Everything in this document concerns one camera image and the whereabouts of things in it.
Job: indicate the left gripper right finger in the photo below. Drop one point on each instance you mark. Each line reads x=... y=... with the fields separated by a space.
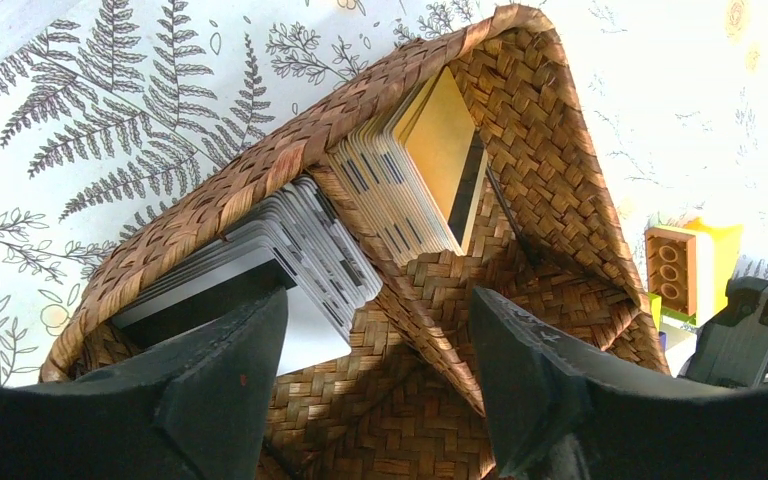
x=559 y=408

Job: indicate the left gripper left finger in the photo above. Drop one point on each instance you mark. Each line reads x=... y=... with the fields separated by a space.
x=192 y=407

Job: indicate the white card stack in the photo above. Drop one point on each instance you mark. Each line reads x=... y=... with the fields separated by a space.
x=291 y=239

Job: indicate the brown wicker basket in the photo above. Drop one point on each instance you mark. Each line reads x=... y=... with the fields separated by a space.
x=406 y=404

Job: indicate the black poker chip case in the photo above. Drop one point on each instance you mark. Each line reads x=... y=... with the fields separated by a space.
x=732 y=347

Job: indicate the floral tablecloth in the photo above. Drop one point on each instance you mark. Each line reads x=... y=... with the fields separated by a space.
x=118 y=109

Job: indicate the green purple toy block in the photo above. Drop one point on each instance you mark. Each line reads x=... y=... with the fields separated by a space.
x=678 y=342

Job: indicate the gold card stack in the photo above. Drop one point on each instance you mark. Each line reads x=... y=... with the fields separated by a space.
x=416 y=170

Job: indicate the orange brown toy block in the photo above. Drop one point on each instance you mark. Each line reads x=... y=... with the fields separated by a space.
x=689 y=267

